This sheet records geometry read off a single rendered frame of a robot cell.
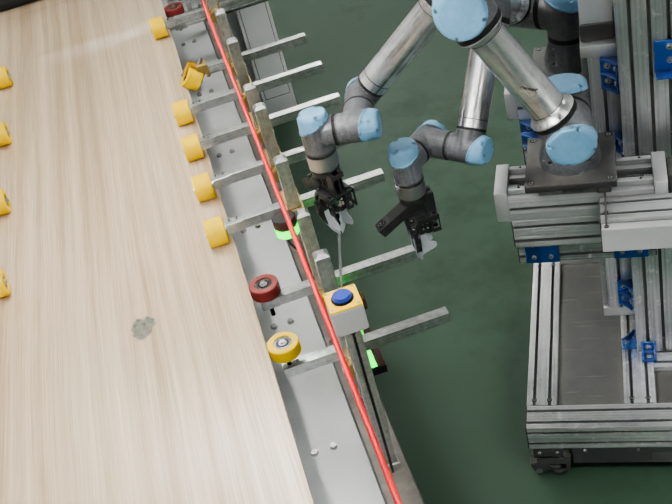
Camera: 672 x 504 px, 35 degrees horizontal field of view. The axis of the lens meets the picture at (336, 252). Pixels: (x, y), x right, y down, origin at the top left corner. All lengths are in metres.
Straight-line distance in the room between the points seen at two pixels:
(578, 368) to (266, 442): 1.28
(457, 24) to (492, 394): 1.62
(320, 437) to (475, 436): 0.87
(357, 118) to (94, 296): 0.94
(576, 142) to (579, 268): 1.27
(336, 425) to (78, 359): 0.68
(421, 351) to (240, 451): 1.53
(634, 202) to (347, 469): 0.96
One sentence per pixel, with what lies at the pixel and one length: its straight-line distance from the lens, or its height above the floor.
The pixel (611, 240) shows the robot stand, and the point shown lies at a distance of 2.67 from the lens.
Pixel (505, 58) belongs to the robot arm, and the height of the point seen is 1.45.
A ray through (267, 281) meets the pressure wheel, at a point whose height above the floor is 0.90.
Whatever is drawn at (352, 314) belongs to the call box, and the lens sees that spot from 2.14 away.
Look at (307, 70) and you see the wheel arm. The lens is 3.61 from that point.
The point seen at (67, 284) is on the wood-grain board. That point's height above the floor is 0.90.
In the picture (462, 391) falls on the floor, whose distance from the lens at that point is 3.62.
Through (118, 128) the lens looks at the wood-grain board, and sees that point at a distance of 3.75.
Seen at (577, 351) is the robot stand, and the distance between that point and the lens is 3.40.
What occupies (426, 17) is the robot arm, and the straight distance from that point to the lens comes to 2.49.
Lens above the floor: 2.58
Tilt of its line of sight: 37 degrees down
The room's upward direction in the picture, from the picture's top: 16 degrees counter-clockwise
